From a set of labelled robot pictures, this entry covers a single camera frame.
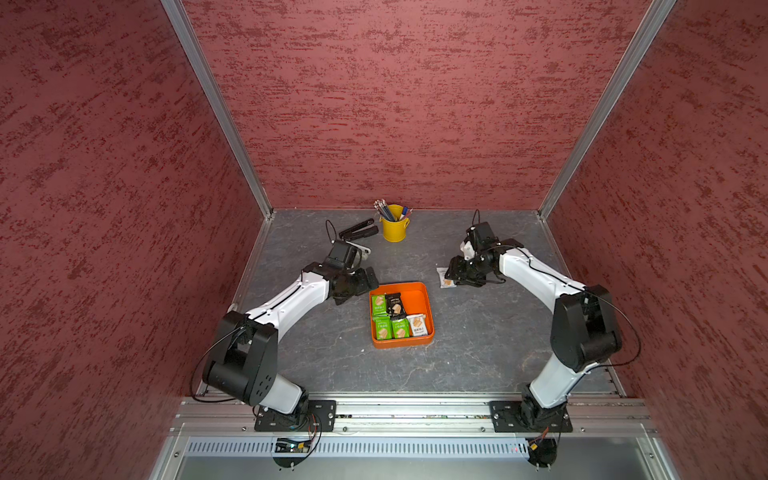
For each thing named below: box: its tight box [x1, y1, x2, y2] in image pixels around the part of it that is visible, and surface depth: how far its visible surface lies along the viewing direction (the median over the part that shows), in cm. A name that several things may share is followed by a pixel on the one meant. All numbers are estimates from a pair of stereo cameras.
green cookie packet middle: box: [391, 318, 410, 339], surface depth 89 cm
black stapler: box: [339, 218, 379, 241], surface depth 115 cm
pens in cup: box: [373, 198, 414, 222], surface depth 103 cm
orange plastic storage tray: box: [369, 281, 435, 349], surface depth 91 cm
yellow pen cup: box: [380, 204, 411, 243], surface depth 109 cm
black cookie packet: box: [384, 292, 407, 320], surface depth 92 cm
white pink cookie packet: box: [436, 267, 457, 289], surface depth 99 cm
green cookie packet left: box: [373, 316, 393, 340], surface depth 88 cm
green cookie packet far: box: [371, 294, 390, 323], surface depth 92 cm
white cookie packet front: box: [406, 313, 428, 336], surface depth 89 cm
